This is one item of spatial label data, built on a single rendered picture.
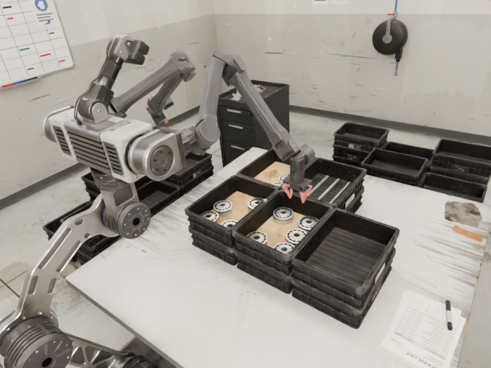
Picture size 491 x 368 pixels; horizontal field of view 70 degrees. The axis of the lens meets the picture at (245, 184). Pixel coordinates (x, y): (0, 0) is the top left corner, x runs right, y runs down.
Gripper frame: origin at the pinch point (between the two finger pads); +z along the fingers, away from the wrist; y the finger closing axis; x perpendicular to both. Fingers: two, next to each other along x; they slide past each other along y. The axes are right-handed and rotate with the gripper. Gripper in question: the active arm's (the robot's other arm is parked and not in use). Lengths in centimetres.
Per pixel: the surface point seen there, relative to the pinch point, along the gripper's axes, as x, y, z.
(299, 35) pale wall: -324, 194, -2
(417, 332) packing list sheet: 6, -56, 36
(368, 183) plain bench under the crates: -83, -2, 36
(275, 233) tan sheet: 0.7, 11.2, 23.4
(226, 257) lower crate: 18.9, 26.8, 32.9
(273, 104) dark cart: -154, 119, 26
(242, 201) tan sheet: -11.1, 40.7, 23.4
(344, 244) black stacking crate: -9.6, -18.8, 23.4
